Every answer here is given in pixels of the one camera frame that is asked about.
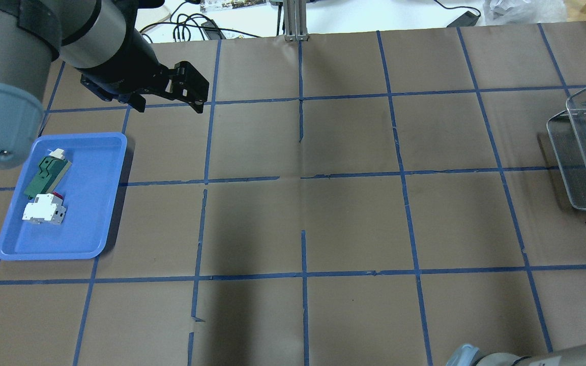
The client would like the black power adapter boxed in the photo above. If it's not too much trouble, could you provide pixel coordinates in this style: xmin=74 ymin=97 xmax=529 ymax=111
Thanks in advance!
xmin=447 ymin=11 xmax=481 ymax=28

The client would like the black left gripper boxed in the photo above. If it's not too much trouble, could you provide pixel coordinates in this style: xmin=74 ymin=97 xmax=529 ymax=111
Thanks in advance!
xmin=79 ymin=30 xmax=210 ymax=114

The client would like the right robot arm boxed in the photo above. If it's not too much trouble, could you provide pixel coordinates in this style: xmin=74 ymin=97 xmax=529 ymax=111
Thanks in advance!
xmin=446 ymin=344 xmax=586 ymax=365

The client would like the white electrical module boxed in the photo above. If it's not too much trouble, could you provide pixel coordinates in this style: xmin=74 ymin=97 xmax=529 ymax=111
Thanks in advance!
xmin=22 ymin=194 xmax=67 ymax=225

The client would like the aluminium frame post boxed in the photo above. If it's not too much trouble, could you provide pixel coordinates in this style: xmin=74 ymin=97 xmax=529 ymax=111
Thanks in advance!
xmin=282 ymin=0 xmax=309 ymax=42

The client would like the clear plastic bag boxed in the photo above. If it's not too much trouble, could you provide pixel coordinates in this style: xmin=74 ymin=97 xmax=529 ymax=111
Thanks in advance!
xmin=482 ymin=1 xmax=568 ymax=25

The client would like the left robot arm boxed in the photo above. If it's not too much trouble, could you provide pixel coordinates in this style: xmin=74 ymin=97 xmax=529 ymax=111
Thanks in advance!
xmin=0 ymin=1 xmax=209 ymax=169

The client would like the black desk cable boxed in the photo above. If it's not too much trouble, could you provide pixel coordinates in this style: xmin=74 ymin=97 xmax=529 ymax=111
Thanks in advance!
xmin=140 ymin=13 xmax=263 ymax=42

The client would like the green terminal block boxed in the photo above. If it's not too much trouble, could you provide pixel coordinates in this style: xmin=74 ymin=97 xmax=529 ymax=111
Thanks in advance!
xmin=23 ymin=148 xmax=72 ymax=200

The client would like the blue plastic tray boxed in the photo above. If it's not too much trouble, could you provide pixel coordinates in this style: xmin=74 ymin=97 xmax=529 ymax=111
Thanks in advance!
xmin=0 ymin=132 xmax=128 ymax=260

